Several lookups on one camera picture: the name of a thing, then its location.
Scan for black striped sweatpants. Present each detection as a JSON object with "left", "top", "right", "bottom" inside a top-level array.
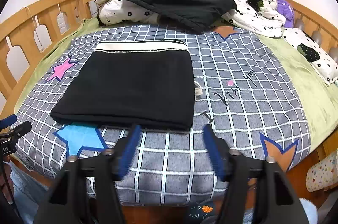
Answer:
[{"left": 50, "top": 39, "right": 195, "bottom": 131}]

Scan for grey checked star blanket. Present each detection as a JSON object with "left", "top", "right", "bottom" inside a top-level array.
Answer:
[{"left": 17, "top": 24, "right": 311, "bottom": 205}]

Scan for green bed sheet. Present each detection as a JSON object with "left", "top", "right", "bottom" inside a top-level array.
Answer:
[{"left": 14, "top": 18, "right": 337, "bottom": 151}]

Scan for white floral pillow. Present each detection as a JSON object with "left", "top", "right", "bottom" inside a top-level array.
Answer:
[{"left": 282, "top": 28, "right": 337, "bottom": 86}]

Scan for purple plush toy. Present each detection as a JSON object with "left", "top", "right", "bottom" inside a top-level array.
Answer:
[{"left": 277, "top": 0, "right": 294, "bottom": 28}]

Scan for wooden bed frame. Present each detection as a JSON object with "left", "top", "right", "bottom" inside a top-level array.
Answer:
[{"left": 1, "top": 0, "right": 312, "bottom": 205}]

